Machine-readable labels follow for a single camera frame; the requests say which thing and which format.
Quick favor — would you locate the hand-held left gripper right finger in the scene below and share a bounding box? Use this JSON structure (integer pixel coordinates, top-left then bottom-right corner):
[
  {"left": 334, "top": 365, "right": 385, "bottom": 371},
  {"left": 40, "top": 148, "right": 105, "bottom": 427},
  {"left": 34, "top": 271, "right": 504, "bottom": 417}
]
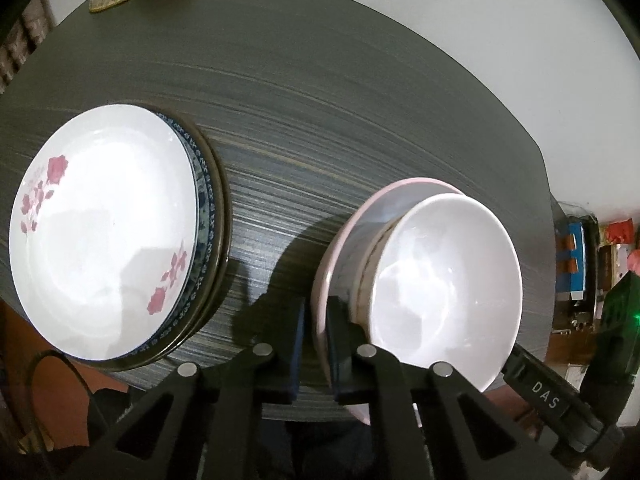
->
[{"left": 326, "top": 296, "right": 576, "bottom": 480}]

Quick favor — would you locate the white ribbed bowl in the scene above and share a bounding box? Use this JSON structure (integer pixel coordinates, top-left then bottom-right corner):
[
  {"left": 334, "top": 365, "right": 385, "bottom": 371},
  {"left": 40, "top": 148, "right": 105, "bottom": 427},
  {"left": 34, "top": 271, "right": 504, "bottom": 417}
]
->
[{"left": 369, "top": 192, "right": 523, "bottom": 395}]

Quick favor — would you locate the blue box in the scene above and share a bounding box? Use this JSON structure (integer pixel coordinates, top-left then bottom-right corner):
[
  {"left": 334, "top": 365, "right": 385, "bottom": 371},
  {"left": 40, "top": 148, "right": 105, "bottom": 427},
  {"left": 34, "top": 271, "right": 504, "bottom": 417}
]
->
[{"left": 556, "top": 217, "right": 587, "bottom": 301}]

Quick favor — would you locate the beige patterned curtain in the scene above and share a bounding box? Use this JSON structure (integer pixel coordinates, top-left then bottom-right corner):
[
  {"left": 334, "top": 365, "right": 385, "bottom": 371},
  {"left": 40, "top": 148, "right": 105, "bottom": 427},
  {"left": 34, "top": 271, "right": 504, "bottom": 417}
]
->
[{"left": 0, "top": 0, "right": 56, "bottom": 96}]

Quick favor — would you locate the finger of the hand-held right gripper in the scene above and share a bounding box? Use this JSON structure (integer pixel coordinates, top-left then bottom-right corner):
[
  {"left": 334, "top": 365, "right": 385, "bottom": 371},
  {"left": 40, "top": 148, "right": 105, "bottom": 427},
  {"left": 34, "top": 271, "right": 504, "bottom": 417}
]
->
[{"left": 500, "top": 342, "right": 623, "bottom": 456}]

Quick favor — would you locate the large pink bowl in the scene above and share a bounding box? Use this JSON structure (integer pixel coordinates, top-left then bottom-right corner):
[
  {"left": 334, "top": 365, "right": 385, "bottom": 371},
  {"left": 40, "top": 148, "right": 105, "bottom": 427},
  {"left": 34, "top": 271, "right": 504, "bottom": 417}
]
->
[{"left": 310, "top": 177, "right": 468, "bottom": 426}]

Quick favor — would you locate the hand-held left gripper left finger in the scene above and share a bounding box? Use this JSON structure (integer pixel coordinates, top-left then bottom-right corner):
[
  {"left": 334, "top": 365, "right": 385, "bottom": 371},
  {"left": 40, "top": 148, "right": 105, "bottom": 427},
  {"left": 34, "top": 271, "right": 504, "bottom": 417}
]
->
[{"left": 75, "top": 297, "right": 307, "bottom": 480}]

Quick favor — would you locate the black cable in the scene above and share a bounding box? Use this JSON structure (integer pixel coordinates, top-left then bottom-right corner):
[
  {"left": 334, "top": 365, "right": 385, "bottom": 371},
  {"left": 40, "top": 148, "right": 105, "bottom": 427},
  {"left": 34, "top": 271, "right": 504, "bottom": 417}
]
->
[{"left": 20, "top": 351, "right": 96, "bottom": 461}]

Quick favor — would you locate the large blue floral plate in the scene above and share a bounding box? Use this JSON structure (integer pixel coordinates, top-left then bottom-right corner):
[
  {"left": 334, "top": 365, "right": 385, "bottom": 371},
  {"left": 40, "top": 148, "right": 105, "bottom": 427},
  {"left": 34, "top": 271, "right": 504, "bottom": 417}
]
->
[{"left": 100, "top": 107, "right": 232, "bottom": 373}]

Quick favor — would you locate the white plate with pink flowers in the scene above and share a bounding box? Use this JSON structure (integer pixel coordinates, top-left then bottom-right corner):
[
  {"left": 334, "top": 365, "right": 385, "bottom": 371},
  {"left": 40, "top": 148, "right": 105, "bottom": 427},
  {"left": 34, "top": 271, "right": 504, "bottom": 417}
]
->
[{"left": 9, "top": 104, "right": 197, "bottom": 361}]

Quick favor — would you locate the small blue floral plate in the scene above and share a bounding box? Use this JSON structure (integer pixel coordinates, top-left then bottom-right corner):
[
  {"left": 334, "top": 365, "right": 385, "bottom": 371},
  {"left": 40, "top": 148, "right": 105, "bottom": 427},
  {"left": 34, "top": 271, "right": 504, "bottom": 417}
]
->
[{"left": 155, "top": 110, "right": 213, "bottom": 311}]

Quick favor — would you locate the red packet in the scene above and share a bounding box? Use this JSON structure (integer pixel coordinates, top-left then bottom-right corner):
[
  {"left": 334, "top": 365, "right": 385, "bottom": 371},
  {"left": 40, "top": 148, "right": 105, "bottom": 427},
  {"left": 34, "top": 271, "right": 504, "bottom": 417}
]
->
[{"left": 602, "top": 220, "right": 635, "bottom": 245}]

